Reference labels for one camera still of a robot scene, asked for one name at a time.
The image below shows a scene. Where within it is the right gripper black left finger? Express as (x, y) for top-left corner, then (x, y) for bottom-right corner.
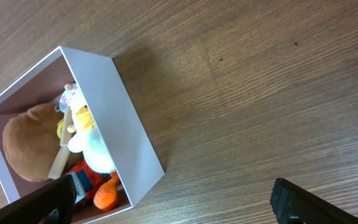
(0, 175), (76, 224)

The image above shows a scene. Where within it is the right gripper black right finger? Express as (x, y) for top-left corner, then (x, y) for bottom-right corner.
(270, 178), (358, 224)

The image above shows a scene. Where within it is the red toy fire truck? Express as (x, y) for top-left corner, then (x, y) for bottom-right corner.
(67, 159), (111, 208)

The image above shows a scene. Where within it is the brown plush toy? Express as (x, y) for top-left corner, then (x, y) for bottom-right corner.
(2, 103), (63, 182)

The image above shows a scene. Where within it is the white plush duck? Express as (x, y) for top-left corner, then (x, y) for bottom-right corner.
(67, 88), (121, 212)

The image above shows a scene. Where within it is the yellow cat rattle drum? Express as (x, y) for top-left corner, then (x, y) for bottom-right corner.
(57, 119), (63, 139)

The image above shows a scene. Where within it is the white wooden rattle drum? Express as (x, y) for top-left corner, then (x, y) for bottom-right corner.
(47, 82), (79, 180)

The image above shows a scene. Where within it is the pink white open box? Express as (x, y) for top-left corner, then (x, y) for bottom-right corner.
(0, 46), (164, 223)

